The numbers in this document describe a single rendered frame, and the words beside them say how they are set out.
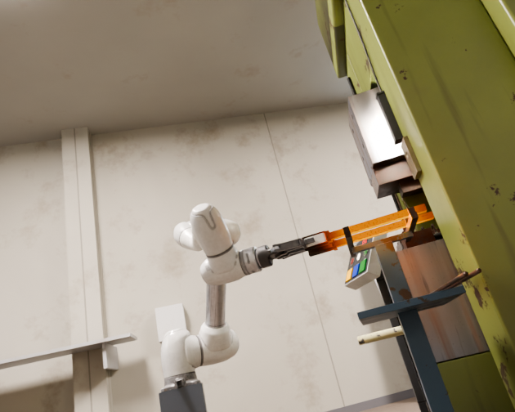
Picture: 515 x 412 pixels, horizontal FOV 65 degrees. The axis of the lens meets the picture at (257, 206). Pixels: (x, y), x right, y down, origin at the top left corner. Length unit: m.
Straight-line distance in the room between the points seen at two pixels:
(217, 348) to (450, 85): 1.58
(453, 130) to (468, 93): 0.17
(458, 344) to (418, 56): 1.15
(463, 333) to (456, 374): 0.15
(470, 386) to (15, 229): 4.66
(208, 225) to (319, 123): 4.51
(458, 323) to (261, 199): 3.56
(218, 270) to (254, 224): 3.50
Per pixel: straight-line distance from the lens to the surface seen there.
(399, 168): 2.08
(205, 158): 5.23
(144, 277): 4.72
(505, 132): 1.76
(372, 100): 2.20
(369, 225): 1.36
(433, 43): 1.94
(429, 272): 1.80
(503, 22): 1.98
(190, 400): 2.09
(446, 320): 1.79
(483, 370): 1.81
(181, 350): 2.12
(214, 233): 1.33
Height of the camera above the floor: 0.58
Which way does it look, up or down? 22 degrees up
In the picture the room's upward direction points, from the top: 14 degrees counter-clockwise
